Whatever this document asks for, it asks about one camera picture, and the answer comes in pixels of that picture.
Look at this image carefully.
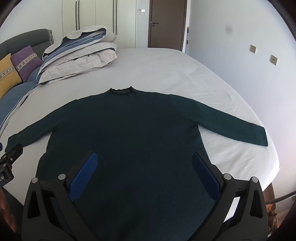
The brown door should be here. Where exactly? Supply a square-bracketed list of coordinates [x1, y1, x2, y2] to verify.
[148, 0, 187, 51]

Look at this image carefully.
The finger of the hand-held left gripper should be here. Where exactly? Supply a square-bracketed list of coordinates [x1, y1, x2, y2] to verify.
[3, 143, 24, 163]

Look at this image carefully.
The bed with white sheet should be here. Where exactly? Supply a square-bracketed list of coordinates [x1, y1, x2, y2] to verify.
[0, 47, 280, 223]

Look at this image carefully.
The grey headboard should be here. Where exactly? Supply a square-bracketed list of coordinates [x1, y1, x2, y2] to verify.
[0, 28, 55, 61]

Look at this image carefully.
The yellow patterned cushion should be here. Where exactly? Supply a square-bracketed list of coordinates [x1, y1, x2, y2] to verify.
[0, 53, 23, 100]

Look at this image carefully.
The folded striped duvet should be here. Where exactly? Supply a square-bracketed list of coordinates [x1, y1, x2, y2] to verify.
[42, 25, 117, 63]

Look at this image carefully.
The dark green sweater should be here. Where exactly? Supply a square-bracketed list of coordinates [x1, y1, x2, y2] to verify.
[5, 86, 268, 241]

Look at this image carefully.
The blue pillow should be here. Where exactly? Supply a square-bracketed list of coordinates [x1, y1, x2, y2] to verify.
[0, 70, 40, 136]

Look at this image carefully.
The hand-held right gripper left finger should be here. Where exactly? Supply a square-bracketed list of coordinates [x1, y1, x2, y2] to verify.
[22, 151, 100, 241]

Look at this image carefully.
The white wardrobe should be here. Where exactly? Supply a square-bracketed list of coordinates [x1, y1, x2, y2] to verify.
[61, 0, 137, 49]

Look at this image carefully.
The purple patterned cushion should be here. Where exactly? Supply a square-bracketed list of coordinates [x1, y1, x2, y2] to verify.
[10, 45, 43, 82]

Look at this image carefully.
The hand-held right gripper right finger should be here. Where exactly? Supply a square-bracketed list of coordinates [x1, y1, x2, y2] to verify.
[192, 151, 270, 241]

